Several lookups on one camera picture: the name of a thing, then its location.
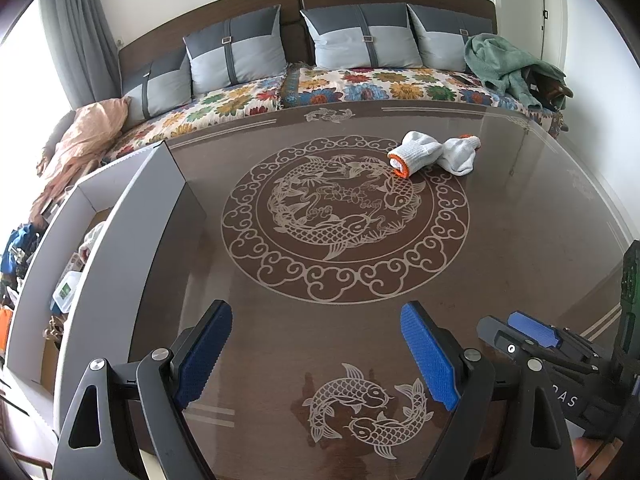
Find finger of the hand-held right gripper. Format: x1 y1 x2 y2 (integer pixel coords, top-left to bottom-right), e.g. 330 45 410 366
475 316 601 376
506 311 608 363

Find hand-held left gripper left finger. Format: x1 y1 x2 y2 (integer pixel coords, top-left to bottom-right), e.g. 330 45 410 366
52 300 234 480

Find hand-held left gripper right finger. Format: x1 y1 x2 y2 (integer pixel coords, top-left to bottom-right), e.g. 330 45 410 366
400 301 573 480

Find grey cardboard box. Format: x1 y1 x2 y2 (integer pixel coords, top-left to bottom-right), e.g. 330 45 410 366
5 141 207 431

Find blue bag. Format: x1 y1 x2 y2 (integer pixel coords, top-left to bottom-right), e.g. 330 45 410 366
0 224 41 281

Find dark brown bag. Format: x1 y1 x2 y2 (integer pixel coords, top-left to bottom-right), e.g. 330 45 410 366
520 67 575 111

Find floral sofa blanket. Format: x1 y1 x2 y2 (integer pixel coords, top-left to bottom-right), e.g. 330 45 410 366
102 75 290 163
279 62 565 137

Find beige pink cloth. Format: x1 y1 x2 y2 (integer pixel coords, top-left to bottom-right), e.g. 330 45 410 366
32 96 132 226

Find green cloth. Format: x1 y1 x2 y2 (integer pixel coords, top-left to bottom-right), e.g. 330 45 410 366
464 33 568 110

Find grey two-tone cushion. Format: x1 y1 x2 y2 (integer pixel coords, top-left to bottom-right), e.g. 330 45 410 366
407 4 495 73
183 5 289 96
122 50 193 133
300 2 425 71

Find white door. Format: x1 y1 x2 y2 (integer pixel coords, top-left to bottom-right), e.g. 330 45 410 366
537 0 571 71

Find grey curtain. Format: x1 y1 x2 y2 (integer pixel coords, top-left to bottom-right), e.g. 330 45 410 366
40 0 121 111

